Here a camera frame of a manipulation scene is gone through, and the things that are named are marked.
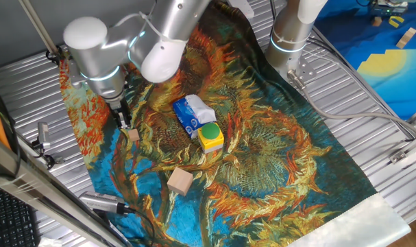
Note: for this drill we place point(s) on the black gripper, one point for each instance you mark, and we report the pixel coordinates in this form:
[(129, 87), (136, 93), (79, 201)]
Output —
[(118, 108)]

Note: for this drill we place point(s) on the small wooden block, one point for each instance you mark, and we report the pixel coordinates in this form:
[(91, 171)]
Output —
[(134, 135)]

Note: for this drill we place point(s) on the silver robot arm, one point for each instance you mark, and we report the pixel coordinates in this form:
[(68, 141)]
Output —
[(91, 51)]

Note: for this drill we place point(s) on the large wooden block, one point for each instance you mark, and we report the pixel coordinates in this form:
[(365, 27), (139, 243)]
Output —
[(179, 182)]

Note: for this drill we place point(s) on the blue white tissue pack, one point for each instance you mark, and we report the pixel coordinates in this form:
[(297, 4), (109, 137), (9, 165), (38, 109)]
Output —
[(194, 109)]

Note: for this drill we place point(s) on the metal clamp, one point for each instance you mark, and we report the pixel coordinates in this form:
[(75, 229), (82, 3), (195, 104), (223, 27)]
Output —
[(43, 133)]

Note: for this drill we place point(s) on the yellow box green button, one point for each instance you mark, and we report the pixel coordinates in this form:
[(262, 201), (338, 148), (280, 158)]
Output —
[(210, 132)]

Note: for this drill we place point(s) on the metal pole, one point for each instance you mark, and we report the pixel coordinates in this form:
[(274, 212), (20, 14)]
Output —
[(39, 27)]

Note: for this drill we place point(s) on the white plastic bag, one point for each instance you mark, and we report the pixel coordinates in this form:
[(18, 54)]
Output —
[(50, 243)]

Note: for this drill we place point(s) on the sunflower painting cloth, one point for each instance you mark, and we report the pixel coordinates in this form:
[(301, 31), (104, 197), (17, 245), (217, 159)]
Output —
[(262, 154)]

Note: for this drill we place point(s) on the black keyboard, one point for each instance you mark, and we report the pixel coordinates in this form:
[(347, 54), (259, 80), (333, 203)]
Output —
[(12, 223)]

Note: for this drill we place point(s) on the blue poster yellow sun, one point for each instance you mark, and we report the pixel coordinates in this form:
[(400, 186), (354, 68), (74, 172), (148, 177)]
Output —
[(382, 85)]

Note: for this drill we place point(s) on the tiny wooden cube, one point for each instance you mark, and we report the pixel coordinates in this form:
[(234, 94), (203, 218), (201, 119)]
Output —
[(377, 21)]

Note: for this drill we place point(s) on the yellow horseshoe object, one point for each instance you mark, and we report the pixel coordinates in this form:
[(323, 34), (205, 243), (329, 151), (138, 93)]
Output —
[(396, 21)]

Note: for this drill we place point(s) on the wooden plank piece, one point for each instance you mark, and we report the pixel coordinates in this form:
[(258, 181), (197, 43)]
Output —
[(406, 37)]

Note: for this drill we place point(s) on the silver depth camera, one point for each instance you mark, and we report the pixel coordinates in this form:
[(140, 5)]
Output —
[(101, 202)]

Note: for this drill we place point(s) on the aluminium frame beam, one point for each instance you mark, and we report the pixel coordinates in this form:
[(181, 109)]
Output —
[(29, 192)]

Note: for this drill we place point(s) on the aluminium profile bracket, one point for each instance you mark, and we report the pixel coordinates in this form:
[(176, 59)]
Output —
[(410, 152)]

